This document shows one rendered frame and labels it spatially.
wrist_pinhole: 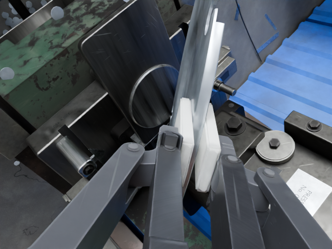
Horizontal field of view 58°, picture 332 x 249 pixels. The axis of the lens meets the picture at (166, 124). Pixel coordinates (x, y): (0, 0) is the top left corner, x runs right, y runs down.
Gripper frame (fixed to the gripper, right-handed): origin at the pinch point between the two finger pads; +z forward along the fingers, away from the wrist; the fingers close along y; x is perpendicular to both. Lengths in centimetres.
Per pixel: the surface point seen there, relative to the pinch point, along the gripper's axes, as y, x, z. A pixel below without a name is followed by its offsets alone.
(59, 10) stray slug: -22.3, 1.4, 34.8
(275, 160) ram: 15.3, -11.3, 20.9
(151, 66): -5.4, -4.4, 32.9
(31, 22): -41, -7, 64
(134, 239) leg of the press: -3, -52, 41
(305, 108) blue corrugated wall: 87, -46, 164
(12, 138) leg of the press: -28.3, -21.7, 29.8
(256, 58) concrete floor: 58, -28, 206
